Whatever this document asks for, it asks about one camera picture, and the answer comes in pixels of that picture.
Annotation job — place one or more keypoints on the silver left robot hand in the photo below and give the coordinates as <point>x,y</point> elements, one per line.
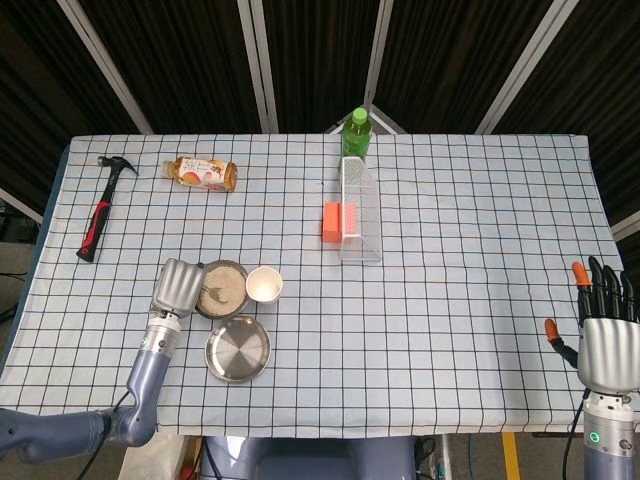
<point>176,287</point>

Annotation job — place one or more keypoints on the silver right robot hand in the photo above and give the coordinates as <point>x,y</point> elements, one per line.
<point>607,350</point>

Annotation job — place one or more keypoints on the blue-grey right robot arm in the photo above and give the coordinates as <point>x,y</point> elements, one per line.
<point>612,435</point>

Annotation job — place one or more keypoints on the steel bowl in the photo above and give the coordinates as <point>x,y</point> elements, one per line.
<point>244,300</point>

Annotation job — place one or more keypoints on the white paper cup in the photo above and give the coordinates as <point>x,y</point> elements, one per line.
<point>264,286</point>

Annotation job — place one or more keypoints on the round steel plate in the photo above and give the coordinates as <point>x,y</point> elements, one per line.
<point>238,350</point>

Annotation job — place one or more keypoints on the black red claw hammer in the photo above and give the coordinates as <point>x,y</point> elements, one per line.
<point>100,220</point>

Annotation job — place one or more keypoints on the peach tea bottle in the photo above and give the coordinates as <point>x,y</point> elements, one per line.
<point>200,172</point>

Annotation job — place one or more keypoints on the orange block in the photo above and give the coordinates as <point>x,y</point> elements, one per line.
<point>330,222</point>

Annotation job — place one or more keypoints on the checked light blue tablecloth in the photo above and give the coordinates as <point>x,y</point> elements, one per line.
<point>425,325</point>

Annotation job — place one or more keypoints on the clear mesh basket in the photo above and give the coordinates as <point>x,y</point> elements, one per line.
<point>361,252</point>

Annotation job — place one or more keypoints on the blue-grey robot torso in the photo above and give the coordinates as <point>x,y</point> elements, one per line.
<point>300,460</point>

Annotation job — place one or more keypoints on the green tea bottle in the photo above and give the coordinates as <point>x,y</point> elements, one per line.
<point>356,137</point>

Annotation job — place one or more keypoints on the dark folding screen white frame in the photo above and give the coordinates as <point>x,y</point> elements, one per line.
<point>190,60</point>

